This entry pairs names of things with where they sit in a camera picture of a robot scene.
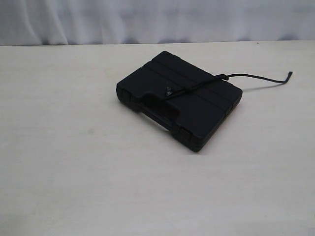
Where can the black plastic case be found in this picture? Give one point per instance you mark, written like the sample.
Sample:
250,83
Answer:
181,97

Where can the white curtain backdrop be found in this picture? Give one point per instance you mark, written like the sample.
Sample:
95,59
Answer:
54,22

